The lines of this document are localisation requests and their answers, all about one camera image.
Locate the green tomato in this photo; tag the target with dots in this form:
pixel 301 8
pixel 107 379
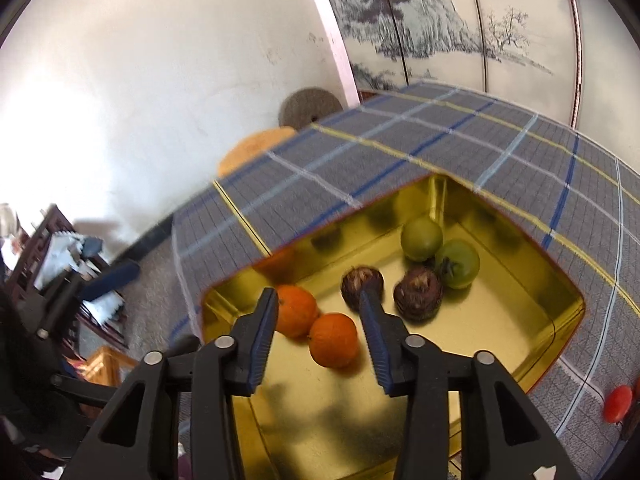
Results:
pixel 461 262

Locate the round yellow-green fruit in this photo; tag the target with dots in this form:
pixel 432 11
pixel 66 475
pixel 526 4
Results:
pixel 421 239

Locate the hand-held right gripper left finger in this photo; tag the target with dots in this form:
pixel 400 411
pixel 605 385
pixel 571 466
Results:
pixel 262 340

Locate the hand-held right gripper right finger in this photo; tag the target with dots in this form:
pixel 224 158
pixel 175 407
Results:
pixel 375 345

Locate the landscape painted folding screen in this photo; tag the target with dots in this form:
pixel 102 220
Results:
pixel 430 15

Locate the dark brown round fruit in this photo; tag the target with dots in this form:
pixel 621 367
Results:
pixel 355 280
pixel 417 295

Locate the orange wooden crate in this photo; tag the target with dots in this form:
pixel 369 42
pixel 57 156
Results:
pixel 105 370

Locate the orange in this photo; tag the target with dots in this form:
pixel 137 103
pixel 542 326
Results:
pixel 296 312
pixel 334 340

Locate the dark wooden chair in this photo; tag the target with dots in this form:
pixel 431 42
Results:
pixel 45 260

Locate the gold and red tin box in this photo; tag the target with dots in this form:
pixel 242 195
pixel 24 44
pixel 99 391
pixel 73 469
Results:
pixel 475 320

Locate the orange round cushion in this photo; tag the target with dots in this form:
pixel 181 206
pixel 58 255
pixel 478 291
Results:
pixel 250 150

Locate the red tomato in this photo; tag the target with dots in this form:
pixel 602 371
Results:
pixel 617 402

